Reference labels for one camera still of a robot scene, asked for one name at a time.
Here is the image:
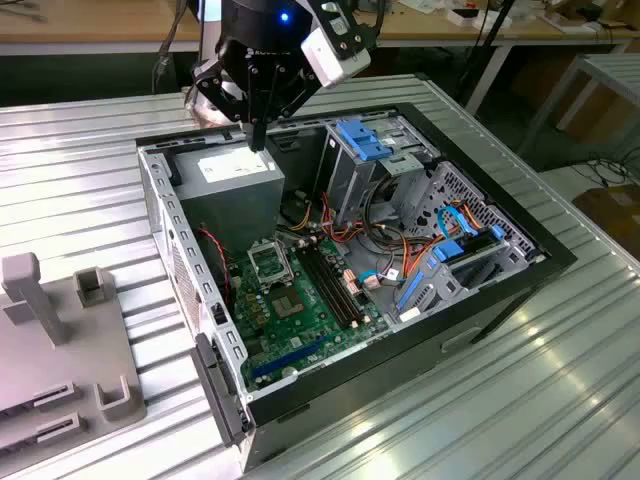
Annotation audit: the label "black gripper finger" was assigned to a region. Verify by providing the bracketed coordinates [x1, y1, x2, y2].
[192, 59, 261, 151]
[258, 67, 321, 151]

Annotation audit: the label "metal socket cover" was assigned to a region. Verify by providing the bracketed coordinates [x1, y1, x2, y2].
[248, 238, 292, 289]

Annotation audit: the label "CPU socket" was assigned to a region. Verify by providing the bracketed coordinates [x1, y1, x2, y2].
[269, 285, 309, 321]

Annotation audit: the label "grey metal drive cage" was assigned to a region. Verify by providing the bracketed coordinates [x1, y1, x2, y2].
[319, 113, 436, 229]

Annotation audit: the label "wooden desk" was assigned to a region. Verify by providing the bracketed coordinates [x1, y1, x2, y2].
[0, 0, 640, 56]

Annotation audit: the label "grey power supply unit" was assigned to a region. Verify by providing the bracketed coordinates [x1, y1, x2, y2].
[172, 143, 287, 251]

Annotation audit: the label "white box on desk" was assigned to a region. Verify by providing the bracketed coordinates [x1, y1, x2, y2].
[446, 5, 512, 30]

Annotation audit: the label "perforated metal panel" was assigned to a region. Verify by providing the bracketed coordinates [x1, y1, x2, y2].
[399, 160, 547, 266]

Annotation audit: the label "black RAM slot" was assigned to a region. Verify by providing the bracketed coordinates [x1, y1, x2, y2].
[294, 247, 354, 329]
[308, 243, 366, 324]

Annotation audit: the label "black stand pole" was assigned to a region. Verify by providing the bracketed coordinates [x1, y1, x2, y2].
[454, 0, 519, 109]

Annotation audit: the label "hard disk in blue carrier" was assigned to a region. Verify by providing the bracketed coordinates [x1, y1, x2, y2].
[430, 224, 505, 265]

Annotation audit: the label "blue bay lever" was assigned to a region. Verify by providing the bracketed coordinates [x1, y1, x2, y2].
[396, 263, 432, 314]

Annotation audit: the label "green motherboard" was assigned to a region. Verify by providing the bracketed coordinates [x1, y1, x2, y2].
[227, 234, 392, 392]

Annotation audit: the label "grey disk bay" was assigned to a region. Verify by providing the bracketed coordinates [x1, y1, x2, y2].
[384, 234, 534, 334]

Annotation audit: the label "blue expansion slot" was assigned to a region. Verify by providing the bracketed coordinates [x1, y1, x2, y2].
[249, 338, 330, 381]

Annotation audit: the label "black open PC case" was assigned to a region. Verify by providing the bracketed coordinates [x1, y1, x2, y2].
[134, 102, 579, 474]

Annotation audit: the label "cardboard boxes under desk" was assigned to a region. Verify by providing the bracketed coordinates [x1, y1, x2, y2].
[509, 47, 640, 146]

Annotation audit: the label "grey parts rack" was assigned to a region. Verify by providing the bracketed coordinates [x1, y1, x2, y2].
[0, 252, 150, 454]

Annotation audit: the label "black case latch strip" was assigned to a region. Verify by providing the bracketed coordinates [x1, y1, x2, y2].
[191, 331, 252, 450]

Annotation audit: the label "brown cardboard box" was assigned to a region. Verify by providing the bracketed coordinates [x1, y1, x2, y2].
[571, 183, 640, 257]

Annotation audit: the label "hanging grey cable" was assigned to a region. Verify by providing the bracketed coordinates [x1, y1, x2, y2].
[149, 0, 181, 96]

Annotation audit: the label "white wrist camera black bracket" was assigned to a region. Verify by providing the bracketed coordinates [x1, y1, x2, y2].
[299, 0, 374, 90]

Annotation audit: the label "red black twisted wire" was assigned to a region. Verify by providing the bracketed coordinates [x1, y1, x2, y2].
[197, 225, 237, 307]

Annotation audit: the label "coloured power wire bundle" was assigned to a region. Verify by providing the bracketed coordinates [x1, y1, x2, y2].
[319, 189, 436, 291]

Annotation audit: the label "light blue flat wire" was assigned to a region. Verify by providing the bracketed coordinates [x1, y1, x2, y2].
[435, 203, 475, 236]

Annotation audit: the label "orange flat wire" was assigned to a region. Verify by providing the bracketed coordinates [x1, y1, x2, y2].
[452, 199, 489, 234]

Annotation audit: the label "black floor cables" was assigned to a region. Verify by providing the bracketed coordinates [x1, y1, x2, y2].
[569, 157, 634, 190]

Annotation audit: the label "grey metal frame table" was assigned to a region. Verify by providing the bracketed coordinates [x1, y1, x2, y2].
[517, 52, 640, 159]

